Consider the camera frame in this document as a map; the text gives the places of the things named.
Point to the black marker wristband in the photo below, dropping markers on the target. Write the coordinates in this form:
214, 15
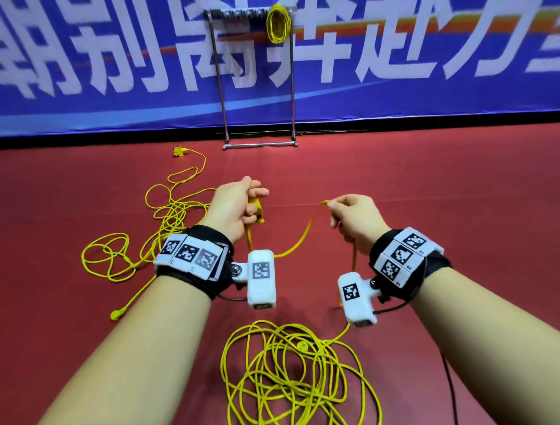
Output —
194, 258
407, 261

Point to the person's left hand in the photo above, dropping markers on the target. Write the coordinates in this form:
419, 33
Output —
229, 206

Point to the person's right forearm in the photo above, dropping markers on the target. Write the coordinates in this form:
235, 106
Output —
490, 350

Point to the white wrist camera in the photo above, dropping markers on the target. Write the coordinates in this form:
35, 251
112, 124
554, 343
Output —
261, 278
356, 298

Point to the person's right hand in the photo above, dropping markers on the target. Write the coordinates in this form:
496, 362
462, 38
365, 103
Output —
359, 219

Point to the blue banner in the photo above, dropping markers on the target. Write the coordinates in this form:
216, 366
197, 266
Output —
420, 61

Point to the person's left forearm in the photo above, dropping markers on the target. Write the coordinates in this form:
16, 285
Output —
131, 359

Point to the metal rack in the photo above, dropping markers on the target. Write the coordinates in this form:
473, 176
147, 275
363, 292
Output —
258, 140

